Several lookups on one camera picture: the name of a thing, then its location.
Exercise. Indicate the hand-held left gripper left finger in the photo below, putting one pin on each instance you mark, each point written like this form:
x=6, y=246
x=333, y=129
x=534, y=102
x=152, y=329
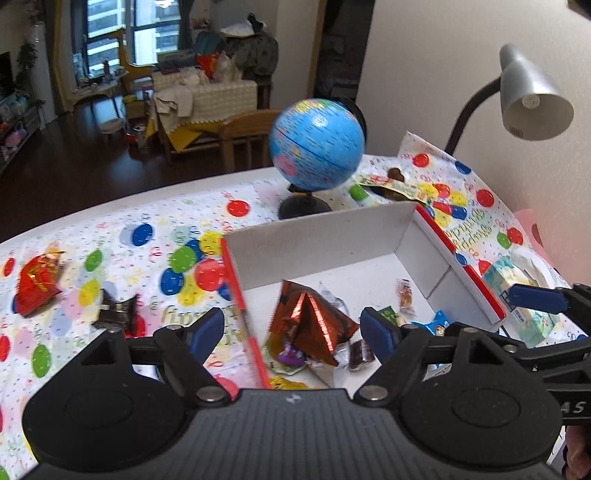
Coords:
x=205, y=332

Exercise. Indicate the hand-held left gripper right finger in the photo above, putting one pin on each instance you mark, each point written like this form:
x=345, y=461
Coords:
x=376, y=334

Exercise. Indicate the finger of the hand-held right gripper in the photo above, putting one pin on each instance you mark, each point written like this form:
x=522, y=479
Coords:
x=531, y=356
x=535, y=298

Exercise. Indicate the green snack packet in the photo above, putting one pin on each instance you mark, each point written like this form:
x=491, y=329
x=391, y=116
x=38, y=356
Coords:
x=391, y=315

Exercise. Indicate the small brown candy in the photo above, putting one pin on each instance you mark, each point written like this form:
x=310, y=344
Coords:
x=360, y=356

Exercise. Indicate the small orange candy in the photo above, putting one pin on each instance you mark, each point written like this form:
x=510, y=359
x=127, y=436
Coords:
x=405, y=295

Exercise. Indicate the clear plastic wrapper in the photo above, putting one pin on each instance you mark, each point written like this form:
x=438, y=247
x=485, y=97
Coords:
x=330, y=297

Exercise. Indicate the blue cookie snack packet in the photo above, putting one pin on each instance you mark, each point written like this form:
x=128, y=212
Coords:
x=436, y=323

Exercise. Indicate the red-brown foil snack packet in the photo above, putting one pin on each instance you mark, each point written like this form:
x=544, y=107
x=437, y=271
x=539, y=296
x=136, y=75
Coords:
x=314, y=323

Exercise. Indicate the silver packet with purple print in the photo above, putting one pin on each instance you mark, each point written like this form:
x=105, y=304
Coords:
x=291, y=357

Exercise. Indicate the orange pastry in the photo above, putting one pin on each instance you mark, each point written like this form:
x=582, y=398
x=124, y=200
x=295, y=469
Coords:
x=282, y=383

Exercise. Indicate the white cardboard box red outside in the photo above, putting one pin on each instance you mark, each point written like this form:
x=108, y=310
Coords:
x=323, y=249

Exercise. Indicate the person's right hand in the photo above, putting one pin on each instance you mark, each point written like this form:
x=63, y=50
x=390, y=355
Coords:
x=579, y=454

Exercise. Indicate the soft tissue pack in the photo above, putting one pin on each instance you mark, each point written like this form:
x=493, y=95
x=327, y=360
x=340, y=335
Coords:
x=508, y=277

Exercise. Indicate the dark snack packet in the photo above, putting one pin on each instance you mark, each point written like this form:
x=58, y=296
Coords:
x=117, y=314

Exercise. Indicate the balloon print tablecloth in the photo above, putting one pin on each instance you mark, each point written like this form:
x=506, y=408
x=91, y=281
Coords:
x=138, y=207

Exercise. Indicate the yellow-green snack packet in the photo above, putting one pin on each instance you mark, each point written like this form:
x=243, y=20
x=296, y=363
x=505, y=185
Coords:
x=401, y=188

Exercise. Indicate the red snack packet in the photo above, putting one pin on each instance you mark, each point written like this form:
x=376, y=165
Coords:
x=39, y=284

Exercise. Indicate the yellow cloth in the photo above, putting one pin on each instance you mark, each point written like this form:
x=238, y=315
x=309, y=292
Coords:
x=184, y=138

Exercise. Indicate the blue desk globe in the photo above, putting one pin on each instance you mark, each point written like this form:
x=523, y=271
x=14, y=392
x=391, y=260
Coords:
x=316, y=143

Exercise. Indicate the silver desk lamp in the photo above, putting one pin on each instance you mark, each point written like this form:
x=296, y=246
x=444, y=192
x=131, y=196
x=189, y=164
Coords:
x=531, y=92

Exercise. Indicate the small round stool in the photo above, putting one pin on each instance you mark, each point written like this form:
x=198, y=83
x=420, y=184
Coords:
x=113, y=125

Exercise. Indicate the cluttered sofa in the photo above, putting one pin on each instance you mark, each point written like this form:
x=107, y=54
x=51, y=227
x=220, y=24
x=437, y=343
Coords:
x=221, y=99

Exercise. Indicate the small wooden table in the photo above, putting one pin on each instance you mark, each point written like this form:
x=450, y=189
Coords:
x=99, y=87

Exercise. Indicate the yellow wooden chair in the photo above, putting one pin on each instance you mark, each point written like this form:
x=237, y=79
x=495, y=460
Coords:
x=134, y=74

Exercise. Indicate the dark television cabinet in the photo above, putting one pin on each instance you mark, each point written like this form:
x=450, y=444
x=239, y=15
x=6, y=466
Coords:
x=18, y=129

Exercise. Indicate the large window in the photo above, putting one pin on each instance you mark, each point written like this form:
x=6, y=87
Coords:
x=138, y=27

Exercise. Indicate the green potted plant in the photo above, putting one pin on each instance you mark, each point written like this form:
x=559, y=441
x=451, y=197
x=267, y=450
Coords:
x=27, y=60

